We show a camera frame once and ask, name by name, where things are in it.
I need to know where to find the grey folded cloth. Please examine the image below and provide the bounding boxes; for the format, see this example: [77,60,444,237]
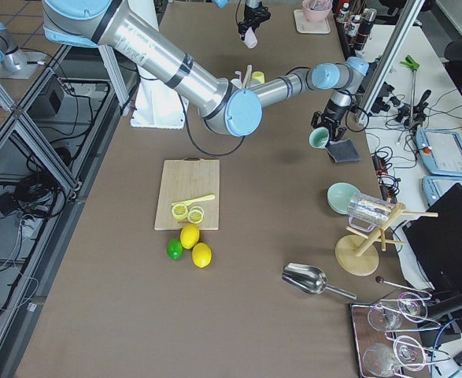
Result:
[327,139,360,164]

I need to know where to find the lemon slice lower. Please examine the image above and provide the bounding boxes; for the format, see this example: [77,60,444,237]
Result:
[187,206,205,224]

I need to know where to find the yellow cup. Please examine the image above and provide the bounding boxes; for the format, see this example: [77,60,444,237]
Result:
[251,71,265,85]

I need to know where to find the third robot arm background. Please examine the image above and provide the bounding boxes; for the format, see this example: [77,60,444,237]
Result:
[0,22,35,80]

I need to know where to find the mint green cup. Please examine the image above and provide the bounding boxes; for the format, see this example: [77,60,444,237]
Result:
[309,127,330,149]

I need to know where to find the pink bowl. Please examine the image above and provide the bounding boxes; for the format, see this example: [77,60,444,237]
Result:
[302,0,332,22]

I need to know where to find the yellow lemon near board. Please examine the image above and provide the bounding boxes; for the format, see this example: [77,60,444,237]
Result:
[179,224,200,250]

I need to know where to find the lemon slice upper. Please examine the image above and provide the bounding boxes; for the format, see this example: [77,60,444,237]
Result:
[171,203,189,221]

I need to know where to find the black monitor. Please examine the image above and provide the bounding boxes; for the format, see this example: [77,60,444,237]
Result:
[402,183,462,292]

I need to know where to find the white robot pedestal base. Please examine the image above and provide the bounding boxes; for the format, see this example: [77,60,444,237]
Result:
[126,0,188,130]

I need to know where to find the green lime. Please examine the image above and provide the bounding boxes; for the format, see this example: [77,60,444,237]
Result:
[166,239,184,260]

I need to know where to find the clear glass mug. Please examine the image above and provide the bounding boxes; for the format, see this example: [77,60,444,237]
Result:
[347,193,394,232]

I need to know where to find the wooden mug tree stand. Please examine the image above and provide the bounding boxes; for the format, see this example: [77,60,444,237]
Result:
[334,202,438,276]

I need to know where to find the white wire cup rack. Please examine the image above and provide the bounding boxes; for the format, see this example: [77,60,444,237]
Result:
[230,65,253,89]

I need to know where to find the white tray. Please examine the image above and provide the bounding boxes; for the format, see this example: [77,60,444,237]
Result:
[294,9,331,35]

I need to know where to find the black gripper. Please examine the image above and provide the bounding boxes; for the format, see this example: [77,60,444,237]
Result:
[238,6,271,34]
[311,111,346,141]

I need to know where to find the bamboo cutting board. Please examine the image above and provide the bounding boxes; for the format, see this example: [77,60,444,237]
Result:
[154,159,220,231]

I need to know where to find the yellow lemon far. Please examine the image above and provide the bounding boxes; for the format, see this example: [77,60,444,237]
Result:
[192,243,213,269]

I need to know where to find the pink plastic cup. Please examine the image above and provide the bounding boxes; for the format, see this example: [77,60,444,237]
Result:
[242,28,258,49]

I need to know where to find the teach pendant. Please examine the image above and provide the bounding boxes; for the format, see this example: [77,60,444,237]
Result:
[421,176,462,206]
[415,128,462,177]

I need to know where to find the lemon slice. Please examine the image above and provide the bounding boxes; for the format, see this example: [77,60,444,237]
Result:
[171,203,189,221]
[187,206,205,224]

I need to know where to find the teach pendant upper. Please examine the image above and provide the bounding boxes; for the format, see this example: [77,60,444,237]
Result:
[415,128,462,177]

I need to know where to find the teach pendant lower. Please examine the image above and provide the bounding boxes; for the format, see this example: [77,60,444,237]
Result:
[421,176,462,206]

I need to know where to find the metal scoop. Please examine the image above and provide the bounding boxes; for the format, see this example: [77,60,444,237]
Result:
[281,262,357,301]

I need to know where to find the wine glass rack tray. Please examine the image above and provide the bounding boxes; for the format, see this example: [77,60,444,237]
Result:
[349,289,450,377]

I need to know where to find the green bowl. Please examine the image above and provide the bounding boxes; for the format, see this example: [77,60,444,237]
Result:
[327,182,360,215]

